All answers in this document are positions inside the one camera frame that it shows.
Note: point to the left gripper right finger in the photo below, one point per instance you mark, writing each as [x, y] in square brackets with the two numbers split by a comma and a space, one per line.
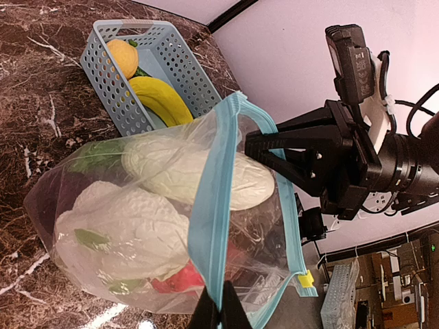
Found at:
[232, 314]

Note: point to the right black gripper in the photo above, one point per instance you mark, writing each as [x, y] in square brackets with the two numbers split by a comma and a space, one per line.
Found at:
[337, 160]

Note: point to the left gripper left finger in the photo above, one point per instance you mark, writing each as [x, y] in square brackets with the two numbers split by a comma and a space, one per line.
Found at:
[206, 314]

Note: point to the white cauliflower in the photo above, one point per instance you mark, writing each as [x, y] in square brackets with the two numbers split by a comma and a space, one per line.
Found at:
[122, 233]

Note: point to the clear zip top bag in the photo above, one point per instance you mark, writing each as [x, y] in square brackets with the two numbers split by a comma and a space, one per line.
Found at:
[258, 249]

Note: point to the orange fruit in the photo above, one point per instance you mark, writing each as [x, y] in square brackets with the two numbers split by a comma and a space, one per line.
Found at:
[125, 55]

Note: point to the blue basket in plastic wrap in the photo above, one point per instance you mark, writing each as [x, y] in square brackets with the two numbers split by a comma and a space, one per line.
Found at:
[338, 310]

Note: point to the yellow banana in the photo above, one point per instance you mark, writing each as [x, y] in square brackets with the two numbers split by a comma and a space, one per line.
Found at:
[161, 99]

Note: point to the light blue plastic basket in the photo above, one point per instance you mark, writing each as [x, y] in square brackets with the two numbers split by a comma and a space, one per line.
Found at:
[146, 75]

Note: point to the right black frame post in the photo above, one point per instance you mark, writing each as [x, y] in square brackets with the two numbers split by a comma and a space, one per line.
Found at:
[228, 15]

